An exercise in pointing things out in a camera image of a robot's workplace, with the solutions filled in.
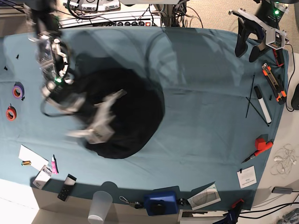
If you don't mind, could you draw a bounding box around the metal carabiner clip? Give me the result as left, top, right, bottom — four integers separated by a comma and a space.
119, 196, 144, 209

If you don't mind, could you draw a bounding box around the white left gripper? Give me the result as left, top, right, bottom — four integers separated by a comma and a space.
228, 8, 289, 63

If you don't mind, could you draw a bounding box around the white tangled cable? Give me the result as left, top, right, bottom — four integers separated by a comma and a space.
270, 143, 297, 179

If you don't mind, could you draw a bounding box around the pink glue tube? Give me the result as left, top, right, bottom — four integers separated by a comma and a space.
51, 155, 59, 175

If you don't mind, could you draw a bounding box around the orange black utility knife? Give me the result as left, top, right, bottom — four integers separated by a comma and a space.
262, 63, 287, 105

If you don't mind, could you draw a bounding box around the orange plastic block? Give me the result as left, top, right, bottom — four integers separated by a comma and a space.
255, 134, 273, 153

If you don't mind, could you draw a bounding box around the red black tool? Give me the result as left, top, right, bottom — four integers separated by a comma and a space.
272, 49, 285, 67

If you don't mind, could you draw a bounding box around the white power strip red light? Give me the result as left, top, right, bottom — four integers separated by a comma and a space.
59, 10, 163, 28

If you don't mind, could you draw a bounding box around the white printed card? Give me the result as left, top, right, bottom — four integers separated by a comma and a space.
237, 166, 257, 189

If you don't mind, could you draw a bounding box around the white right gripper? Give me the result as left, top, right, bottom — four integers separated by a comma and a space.
67, 90, 127, 144

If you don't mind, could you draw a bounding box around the white paper sheet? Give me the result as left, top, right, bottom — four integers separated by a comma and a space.
18, 145, 49, 171

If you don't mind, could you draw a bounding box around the purple tape roll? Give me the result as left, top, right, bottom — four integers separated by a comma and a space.
12, 82, 25, 100

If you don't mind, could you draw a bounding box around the orange tape roll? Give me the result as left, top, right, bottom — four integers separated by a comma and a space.
6, 105, 17, 121

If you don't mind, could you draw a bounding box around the small brass battery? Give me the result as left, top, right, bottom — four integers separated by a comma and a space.
21, 161, 31, 166

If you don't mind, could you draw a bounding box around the clear plastic cup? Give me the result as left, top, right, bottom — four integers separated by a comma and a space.
88, 191, 113, 224

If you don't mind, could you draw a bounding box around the teal table cloth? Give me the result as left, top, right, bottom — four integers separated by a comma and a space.
0, 27, 288, 210

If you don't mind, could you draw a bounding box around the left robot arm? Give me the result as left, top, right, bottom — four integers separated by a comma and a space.
228, 0, 289, 66

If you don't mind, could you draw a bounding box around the white packaged card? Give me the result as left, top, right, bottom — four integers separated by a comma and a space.
33, 165, 53, 189

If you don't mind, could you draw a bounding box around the black printed t-shirt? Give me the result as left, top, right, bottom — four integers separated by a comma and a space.
75, 68, 164, 159

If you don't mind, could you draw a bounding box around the white black marker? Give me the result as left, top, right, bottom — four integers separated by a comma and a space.
254, 86, 272, 124

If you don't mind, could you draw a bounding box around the blue box device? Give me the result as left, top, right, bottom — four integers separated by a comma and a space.
143, 191, 179, 216

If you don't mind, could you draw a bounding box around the black zip tie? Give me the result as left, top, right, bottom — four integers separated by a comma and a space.
245, 73, 255, 118

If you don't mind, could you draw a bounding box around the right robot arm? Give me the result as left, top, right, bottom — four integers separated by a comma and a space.
23, 0, 126, 144

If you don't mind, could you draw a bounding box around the black white remote control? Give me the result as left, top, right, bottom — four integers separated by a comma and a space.
57, 174, 77, 202

